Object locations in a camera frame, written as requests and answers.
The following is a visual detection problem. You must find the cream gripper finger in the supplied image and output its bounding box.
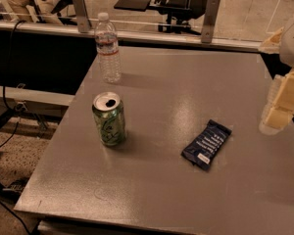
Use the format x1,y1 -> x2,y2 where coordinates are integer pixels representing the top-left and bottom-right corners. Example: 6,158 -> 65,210
259,69 -> 294,135
258,27 -> 283,54

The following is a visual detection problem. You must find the dark blue snack bar wrapper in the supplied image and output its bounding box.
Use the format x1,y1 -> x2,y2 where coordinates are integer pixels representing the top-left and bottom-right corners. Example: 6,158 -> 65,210
181,119 -> 231,171

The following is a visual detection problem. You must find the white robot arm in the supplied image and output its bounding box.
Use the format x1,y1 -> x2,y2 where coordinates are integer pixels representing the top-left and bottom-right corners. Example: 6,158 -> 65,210
258,14 -> 294,135

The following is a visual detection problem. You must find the black office chair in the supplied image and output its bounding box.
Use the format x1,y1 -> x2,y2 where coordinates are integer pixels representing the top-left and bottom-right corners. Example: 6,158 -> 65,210
114,0 -> 208,35

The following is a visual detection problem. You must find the clear plastic water bottle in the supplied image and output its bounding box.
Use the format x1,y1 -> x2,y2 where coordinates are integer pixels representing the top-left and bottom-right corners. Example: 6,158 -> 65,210
94,12 -> 122,83

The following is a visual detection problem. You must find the green soda can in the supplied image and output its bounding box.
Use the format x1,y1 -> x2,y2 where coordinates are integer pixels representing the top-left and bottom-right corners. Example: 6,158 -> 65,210
92,92 -> 126,146

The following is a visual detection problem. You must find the person in beige clothes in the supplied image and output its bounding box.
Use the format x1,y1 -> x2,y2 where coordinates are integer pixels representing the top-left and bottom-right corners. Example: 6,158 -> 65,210
7,0 -> 62,24

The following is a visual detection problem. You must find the right metal rail bracket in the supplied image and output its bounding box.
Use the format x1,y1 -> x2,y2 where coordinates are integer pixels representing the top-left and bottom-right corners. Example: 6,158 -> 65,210
201,0 -> 220,44

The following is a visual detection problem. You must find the metal rail bracket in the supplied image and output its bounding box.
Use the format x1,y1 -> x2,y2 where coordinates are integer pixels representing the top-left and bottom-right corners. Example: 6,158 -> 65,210
73,0 -> 91,33
201,0 -> 220,44

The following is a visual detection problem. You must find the left metal rail bracket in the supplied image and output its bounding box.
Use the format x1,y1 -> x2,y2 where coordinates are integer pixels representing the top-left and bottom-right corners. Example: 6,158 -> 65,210
73,0 -> 91,33

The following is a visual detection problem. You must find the metal rail bar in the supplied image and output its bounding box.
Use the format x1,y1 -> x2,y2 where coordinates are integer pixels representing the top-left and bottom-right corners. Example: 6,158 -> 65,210
0,19 -> 263,53

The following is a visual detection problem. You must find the black cable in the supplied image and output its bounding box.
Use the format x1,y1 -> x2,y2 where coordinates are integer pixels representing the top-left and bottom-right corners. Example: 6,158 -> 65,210
0,19 -> 33,235

